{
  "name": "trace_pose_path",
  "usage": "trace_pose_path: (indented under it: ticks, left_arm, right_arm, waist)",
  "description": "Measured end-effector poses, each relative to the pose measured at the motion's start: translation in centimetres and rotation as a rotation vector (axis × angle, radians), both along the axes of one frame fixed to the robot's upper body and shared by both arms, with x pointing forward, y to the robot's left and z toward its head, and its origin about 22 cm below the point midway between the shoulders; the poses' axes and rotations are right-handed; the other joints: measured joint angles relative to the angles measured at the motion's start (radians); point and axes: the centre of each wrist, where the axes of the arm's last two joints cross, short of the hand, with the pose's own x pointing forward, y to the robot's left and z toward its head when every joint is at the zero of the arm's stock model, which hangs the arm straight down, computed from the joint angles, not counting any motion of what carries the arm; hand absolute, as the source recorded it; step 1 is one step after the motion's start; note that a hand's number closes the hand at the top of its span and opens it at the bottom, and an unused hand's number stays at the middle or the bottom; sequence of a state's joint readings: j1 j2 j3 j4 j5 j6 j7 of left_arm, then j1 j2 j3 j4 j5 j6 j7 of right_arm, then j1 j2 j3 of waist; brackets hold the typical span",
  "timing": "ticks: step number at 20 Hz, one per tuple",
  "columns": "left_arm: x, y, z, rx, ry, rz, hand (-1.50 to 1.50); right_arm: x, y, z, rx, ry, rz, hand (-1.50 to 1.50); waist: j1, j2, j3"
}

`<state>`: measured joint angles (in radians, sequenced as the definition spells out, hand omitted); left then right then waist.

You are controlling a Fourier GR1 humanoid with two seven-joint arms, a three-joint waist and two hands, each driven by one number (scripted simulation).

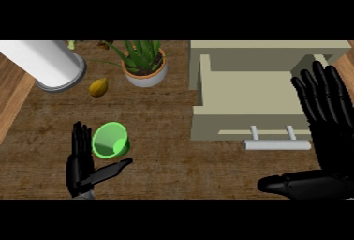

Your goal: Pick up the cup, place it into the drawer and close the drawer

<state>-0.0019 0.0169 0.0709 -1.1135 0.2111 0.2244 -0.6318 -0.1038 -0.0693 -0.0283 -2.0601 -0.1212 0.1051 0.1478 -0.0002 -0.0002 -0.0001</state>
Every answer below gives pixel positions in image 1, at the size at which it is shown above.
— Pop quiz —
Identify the beige cabinet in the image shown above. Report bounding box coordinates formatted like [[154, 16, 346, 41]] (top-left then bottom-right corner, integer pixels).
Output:
[[188, 40, 353, 91]]

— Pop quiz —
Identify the green cup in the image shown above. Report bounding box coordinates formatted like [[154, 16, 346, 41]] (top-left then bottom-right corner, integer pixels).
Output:
[[90, 121, 132, 159]]

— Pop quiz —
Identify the white drawer handle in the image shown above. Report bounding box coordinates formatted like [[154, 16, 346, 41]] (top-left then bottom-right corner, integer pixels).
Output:
[[244, 125, 313, 151]]

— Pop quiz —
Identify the yellow-brown fruit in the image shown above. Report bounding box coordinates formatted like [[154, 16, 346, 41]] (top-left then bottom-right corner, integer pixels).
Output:
[[88, 77, 111, 98]]

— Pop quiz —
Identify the potted green plant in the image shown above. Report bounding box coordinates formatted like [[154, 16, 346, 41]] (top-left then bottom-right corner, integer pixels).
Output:
[[88, 40, 175, 88]]

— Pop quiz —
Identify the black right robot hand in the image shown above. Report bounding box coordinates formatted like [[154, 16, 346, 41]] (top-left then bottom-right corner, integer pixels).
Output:
[[256, 60, 354, 201]]

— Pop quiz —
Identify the beige open drawer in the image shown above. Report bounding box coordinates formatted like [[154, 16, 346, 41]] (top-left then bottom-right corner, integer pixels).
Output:
[[189, 53, 335, 142]]

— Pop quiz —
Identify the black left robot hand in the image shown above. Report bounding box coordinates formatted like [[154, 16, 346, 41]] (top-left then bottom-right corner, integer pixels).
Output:
[[65, 121, 135, 199]]

